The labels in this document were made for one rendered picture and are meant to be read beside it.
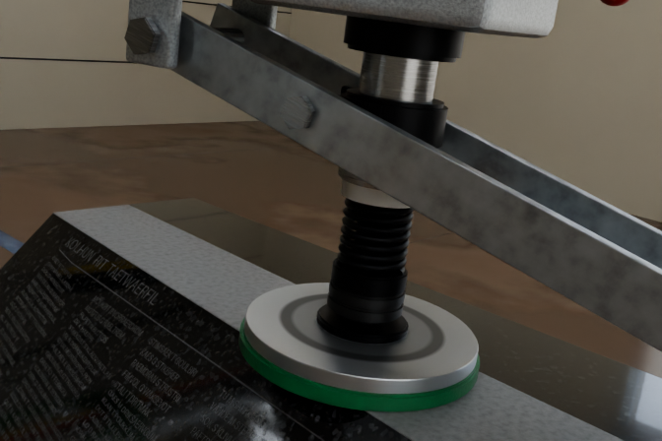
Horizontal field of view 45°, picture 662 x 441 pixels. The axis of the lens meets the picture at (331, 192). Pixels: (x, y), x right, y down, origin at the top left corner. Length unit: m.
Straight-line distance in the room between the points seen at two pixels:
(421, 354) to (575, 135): 5.24
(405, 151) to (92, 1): 5.61
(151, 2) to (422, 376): 0.39
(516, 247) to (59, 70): 5.60
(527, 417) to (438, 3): 0.34
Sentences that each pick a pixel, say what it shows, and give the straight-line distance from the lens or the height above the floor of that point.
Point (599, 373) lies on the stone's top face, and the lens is 0.81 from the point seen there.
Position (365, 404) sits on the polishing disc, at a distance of 0.65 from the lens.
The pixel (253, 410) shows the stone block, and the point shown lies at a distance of 0.71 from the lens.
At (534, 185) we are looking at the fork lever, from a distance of 0.71.
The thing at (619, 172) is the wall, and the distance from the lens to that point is 5.79.
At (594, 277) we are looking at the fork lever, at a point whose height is 0.97.
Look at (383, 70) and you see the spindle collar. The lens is 0.65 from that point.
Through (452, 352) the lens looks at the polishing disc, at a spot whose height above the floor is 0.85.
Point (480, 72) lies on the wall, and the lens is 6.24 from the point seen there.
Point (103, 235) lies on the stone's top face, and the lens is 1.00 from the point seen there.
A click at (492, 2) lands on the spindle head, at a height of 1.14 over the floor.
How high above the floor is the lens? 1.13
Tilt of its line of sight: 13 degrees down
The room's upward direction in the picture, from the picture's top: 7 degrees clockwise
